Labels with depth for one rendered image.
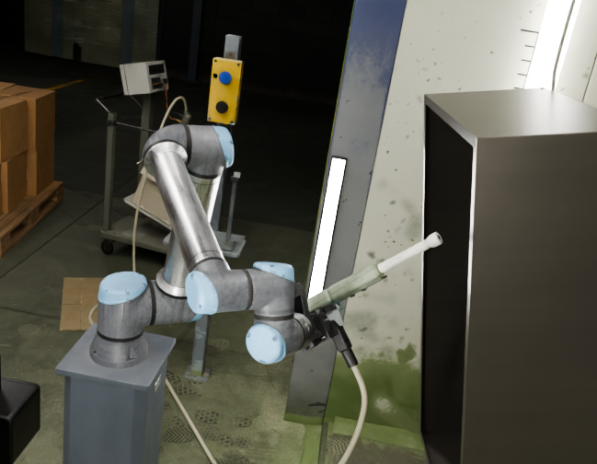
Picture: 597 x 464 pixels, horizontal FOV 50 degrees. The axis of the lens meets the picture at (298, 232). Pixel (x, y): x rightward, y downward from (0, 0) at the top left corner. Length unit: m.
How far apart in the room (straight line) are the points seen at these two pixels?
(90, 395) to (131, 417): 0.15
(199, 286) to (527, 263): 0.72
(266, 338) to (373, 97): 1.32
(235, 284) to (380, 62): 1.33
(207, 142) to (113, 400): 0.91
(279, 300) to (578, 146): 0.70
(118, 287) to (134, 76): 2.42
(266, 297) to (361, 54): 1.31
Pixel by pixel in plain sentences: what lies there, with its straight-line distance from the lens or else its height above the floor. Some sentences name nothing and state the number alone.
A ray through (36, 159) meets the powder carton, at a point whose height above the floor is 0.42.
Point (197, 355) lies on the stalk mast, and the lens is 3.22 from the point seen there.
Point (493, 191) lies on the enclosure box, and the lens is 1.41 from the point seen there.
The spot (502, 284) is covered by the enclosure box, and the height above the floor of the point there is 1.32.
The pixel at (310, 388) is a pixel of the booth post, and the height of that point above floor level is 0.20.
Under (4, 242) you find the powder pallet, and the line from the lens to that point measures 4.45.
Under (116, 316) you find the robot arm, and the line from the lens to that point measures 2.11.
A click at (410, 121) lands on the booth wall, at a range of 2.50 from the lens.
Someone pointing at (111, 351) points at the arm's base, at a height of 0.70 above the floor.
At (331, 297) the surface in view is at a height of 1.13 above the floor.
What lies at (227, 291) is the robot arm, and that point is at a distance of 1.35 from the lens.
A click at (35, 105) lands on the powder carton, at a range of 4.90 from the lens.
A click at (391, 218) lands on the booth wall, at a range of 2.60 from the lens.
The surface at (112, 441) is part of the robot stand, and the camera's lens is 2.30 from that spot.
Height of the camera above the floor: 1.87
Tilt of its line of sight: 21 degrees down
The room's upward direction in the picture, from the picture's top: 9 degrees clockwise
